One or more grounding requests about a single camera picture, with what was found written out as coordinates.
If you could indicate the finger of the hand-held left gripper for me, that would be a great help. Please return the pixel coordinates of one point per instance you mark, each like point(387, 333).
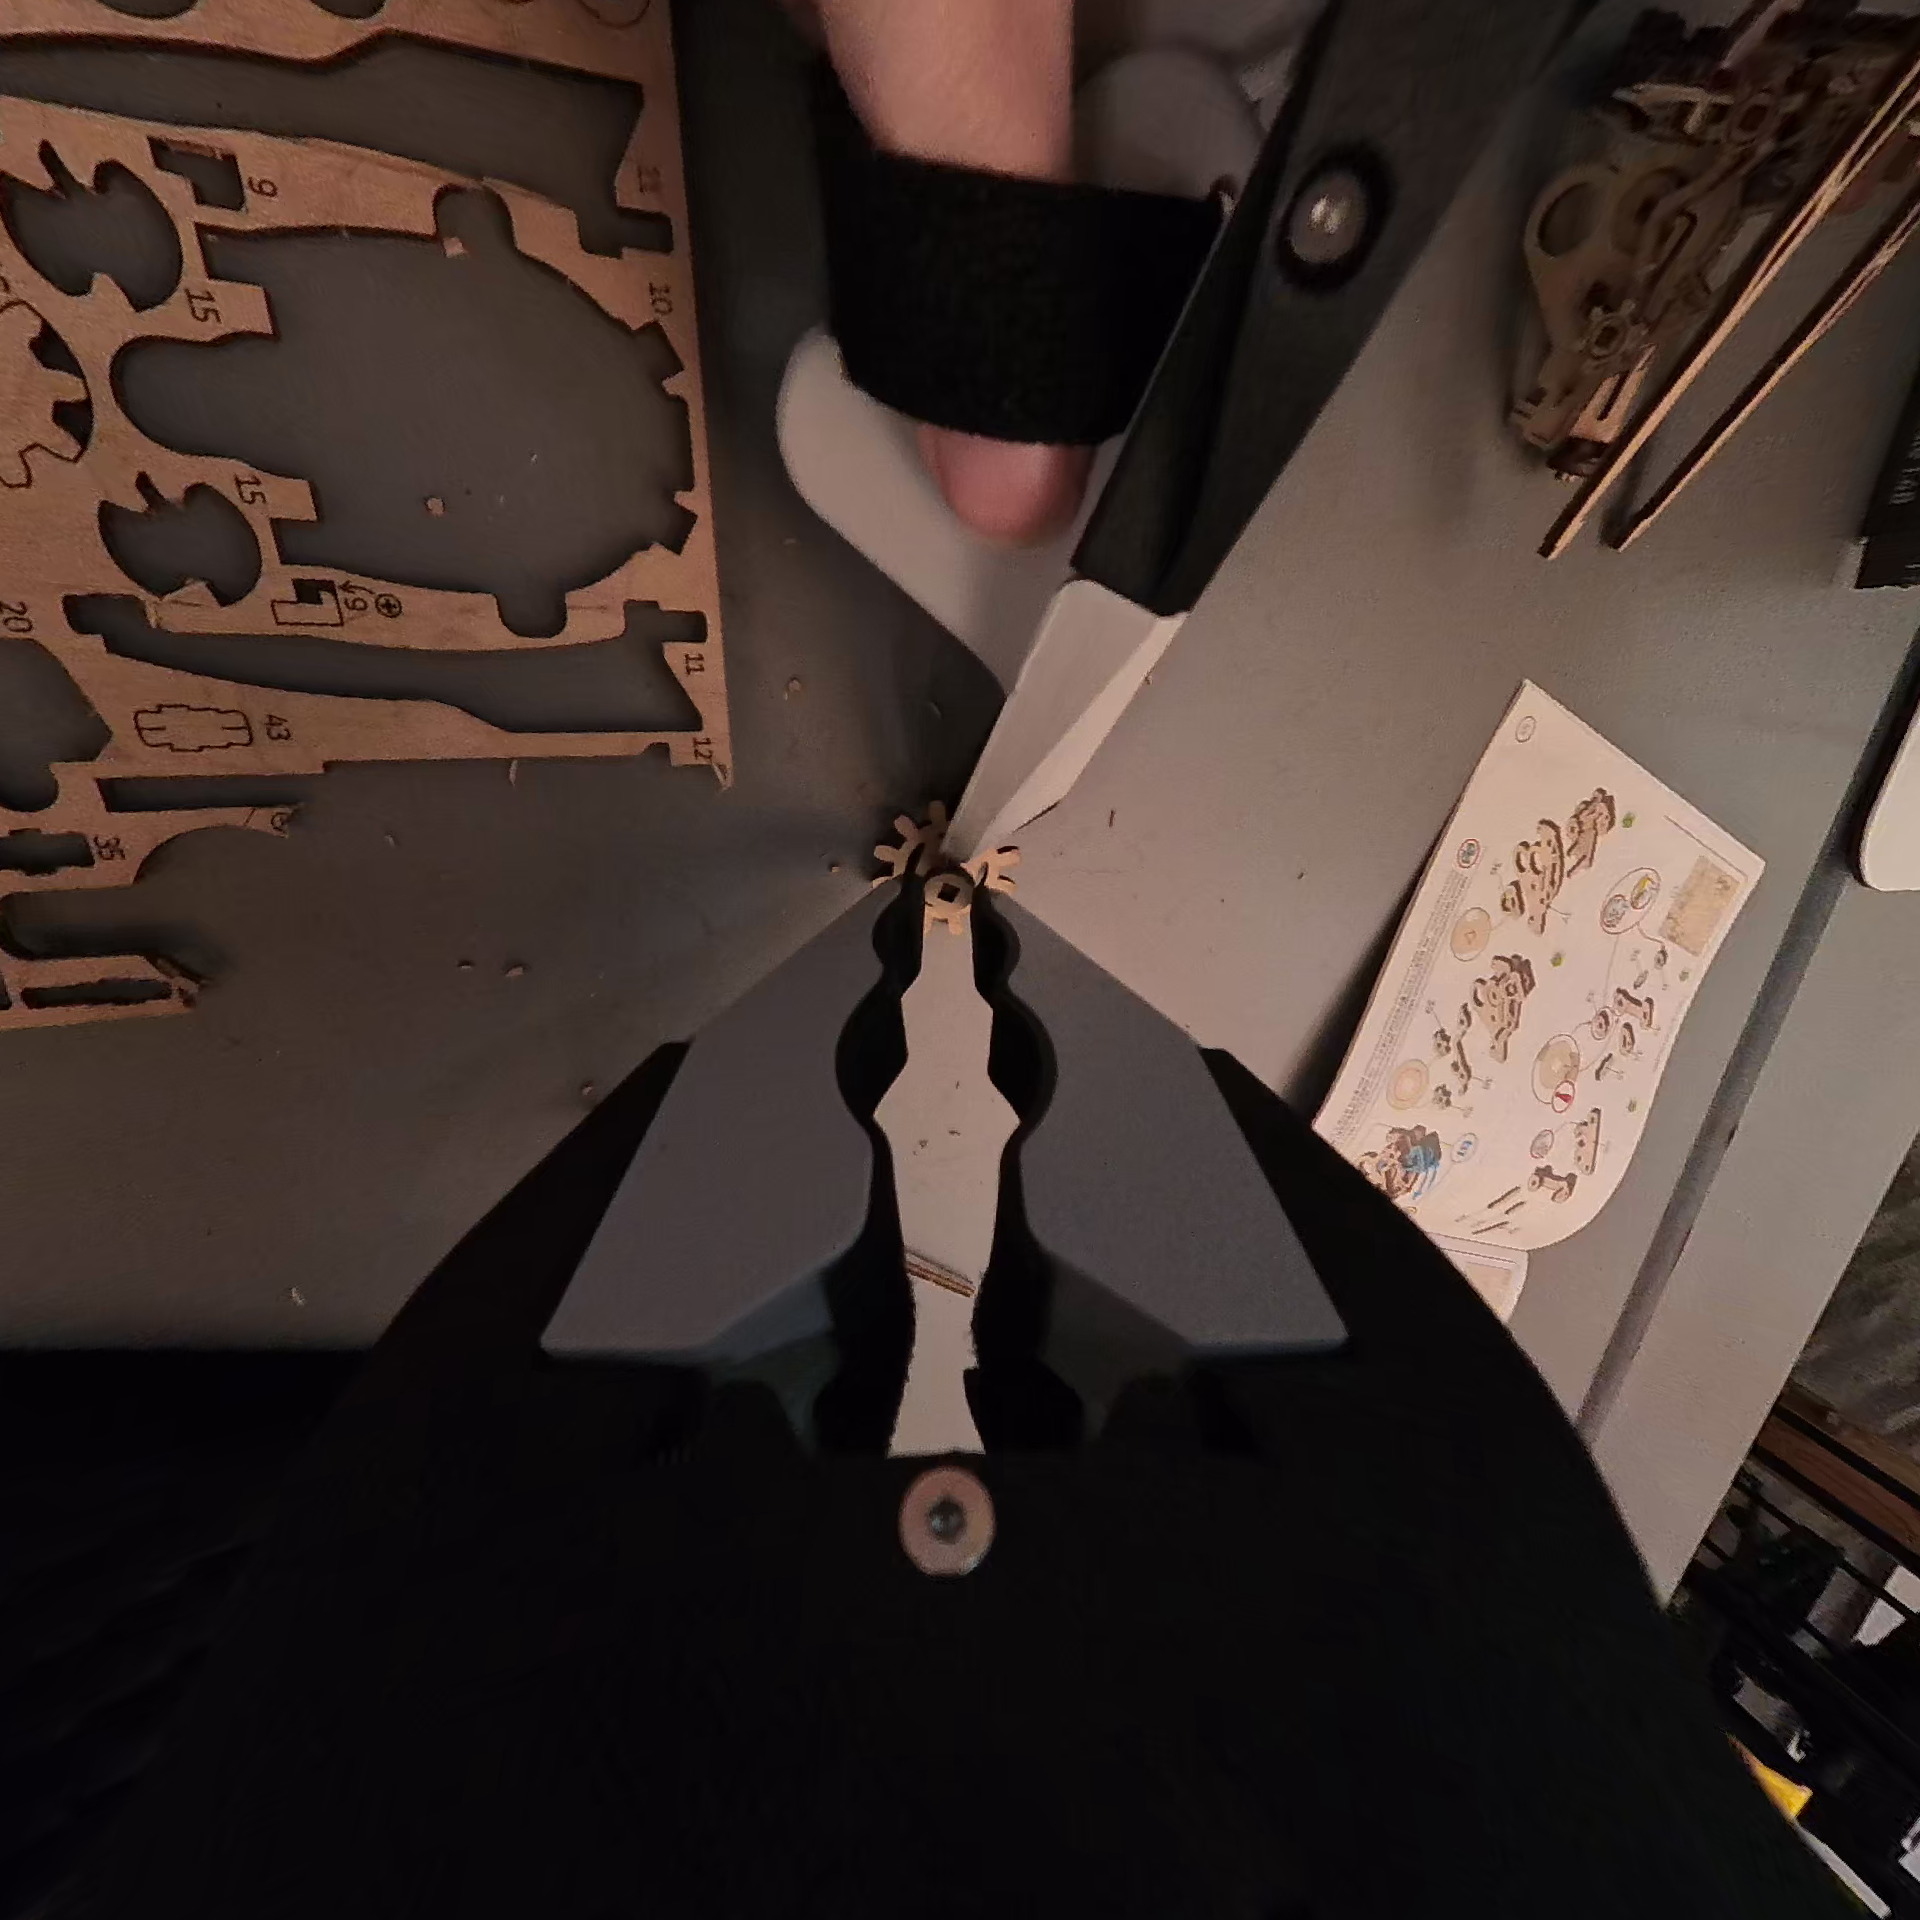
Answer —
point(1080, 661)
point(1058, 796)

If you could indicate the partly built wooden model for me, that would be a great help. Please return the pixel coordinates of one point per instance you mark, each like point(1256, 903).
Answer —
point(1620, 255)

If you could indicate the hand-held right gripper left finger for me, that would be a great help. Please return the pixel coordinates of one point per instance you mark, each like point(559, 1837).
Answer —
point(721, 1185)

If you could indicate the person's left hand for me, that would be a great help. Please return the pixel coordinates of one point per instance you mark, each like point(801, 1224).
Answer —
point(945, 77)

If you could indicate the thin wooden strip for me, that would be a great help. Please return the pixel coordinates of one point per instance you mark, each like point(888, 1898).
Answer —
point(941, 1277)

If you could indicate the open instruction booklet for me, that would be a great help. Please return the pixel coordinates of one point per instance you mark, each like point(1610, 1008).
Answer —
point(1515, 961)

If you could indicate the laser-cut plywood parts sheet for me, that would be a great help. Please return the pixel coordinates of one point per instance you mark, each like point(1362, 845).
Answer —
point(322, 735)

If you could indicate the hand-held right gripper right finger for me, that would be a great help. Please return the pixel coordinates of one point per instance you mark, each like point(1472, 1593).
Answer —
point(1155, 1185)

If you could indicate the wooden gear with axle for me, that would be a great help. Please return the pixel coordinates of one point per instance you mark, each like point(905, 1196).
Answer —
point(907, 848)

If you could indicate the black model kit box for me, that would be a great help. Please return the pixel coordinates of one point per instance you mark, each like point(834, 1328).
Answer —
point(1893, 511)

